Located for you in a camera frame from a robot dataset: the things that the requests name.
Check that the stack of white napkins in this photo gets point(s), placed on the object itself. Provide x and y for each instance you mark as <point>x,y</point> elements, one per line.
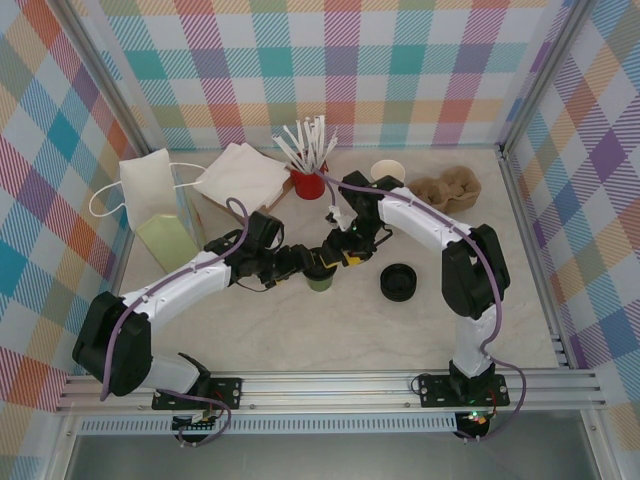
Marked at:
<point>240,175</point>

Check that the stack of black cup lids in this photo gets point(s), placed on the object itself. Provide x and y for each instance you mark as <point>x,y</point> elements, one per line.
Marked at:
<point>398,281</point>

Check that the stack of paper cups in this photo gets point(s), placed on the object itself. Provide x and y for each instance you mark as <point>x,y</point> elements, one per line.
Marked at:
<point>387,170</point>

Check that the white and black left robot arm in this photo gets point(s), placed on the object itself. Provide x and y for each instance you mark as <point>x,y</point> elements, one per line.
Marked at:
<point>180,285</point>

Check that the red straw holder cup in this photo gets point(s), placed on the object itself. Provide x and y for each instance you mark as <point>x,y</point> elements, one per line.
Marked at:
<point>309,184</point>

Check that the printed paper takeout bag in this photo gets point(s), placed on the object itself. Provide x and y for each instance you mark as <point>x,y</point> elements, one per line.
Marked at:
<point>145,190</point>

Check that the brown cardboard napkin tray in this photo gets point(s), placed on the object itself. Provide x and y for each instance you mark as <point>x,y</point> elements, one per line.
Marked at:
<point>282,192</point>

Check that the small black circuit board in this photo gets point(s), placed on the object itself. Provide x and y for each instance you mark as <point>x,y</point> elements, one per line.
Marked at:
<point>475,417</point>
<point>197,425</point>

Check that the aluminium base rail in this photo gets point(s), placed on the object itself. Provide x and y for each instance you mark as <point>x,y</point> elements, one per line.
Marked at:
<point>325,390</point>

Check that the green paper coffee cup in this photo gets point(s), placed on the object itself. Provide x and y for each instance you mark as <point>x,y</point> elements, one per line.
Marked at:
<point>320,286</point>

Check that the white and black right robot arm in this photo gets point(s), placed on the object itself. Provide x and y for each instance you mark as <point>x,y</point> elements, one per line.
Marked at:
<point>420,220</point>

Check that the aluminium frame post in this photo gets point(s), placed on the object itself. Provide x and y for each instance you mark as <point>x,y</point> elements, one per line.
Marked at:
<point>111,75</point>
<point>543,75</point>

